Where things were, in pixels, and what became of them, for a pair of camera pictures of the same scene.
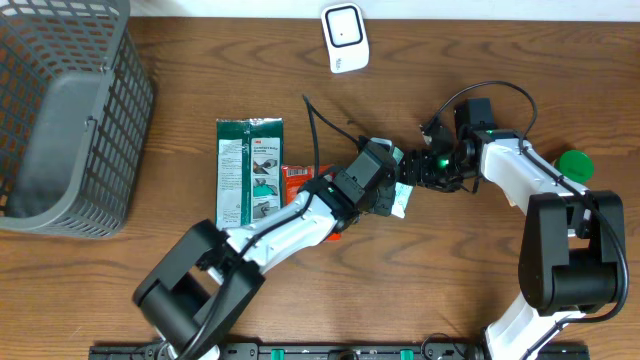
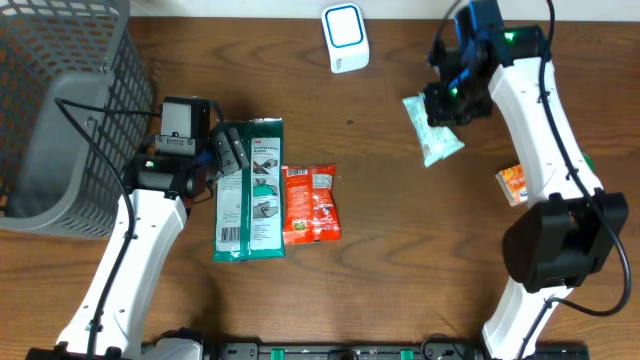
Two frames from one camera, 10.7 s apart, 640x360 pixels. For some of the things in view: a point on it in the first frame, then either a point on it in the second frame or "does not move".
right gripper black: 421,165 to 442,114
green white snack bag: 249,170 does not move
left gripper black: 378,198 to 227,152
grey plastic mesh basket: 75,106 does not move
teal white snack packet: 402,191 to 435,142
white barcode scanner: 346,37 does not move
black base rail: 339,352 does not move
